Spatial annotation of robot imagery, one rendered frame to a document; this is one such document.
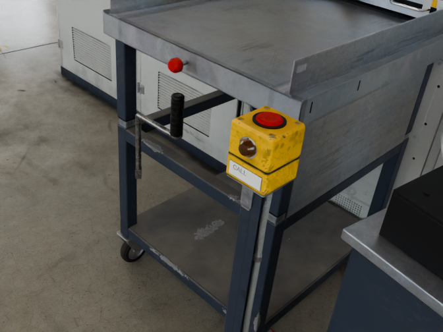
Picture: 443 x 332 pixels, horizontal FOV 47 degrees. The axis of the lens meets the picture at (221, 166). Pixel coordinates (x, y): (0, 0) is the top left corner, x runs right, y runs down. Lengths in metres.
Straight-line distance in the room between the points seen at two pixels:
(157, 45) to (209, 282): 0.68
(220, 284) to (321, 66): 0.73
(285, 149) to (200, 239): 0.92
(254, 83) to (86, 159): 1.40
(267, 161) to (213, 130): 1.45
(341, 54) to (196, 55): 0.30
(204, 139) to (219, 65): 1.17
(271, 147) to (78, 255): 1.22
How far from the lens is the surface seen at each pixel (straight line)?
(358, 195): 1.82
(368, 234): 0.82
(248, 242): 0.85
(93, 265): 1.79
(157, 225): 1.66
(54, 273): 1.78
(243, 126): 0.73
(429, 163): 1.66
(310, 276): 1.56
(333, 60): 1.05
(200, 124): 2.21
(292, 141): 0.74
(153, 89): 2.39
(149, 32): 1.22
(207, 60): 1.09
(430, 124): 1.61
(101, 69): 2.72
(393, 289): 0.81
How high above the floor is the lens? 1.24
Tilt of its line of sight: 33 degrees down
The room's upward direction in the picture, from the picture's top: 6 degrees clockwise
